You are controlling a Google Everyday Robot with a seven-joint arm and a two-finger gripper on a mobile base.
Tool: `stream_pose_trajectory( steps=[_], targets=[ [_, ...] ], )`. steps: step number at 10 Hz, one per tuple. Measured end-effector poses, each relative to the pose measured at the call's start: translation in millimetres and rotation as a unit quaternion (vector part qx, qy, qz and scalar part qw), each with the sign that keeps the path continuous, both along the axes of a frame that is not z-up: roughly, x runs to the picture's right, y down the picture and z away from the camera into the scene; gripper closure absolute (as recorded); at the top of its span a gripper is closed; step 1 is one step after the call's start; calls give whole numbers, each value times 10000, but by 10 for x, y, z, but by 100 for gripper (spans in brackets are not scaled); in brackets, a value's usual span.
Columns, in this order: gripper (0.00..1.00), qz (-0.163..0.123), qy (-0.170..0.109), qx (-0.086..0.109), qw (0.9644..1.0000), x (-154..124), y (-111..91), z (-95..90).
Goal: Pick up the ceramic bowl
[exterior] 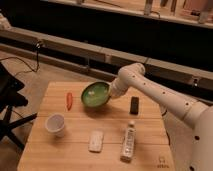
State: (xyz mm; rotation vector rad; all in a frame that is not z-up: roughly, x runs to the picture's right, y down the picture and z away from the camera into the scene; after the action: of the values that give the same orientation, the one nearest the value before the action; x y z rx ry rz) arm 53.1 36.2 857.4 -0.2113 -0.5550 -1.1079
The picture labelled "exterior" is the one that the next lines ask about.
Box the orange carrot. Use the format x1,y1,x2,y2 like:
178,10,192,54
66,92,73,111

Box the wooden table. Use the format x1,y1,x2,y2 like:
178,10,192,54
18,82,175,171

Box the small black box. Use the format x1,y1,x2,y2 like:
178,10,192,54
130,97,139,115

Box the white paper cup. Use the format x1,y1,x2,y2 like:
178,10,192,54
45,114,65,137

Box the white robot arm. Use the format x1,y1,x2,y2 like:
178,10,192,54
109,63,213,171

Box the clear plastic bottle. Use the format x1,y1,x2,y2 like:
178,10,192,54
120,121,136,162

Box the white rectangular sponge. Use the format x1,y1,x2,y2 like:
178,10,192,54
88,131,104,153

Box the black office chair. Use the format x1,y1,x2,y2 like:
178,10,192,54
0,62,37,149

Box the black cable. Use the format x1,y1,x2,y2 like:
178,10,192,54
0,41,44,76

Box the green ceramic bowl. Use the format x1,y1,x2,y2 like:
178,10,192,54
81,82,110,108

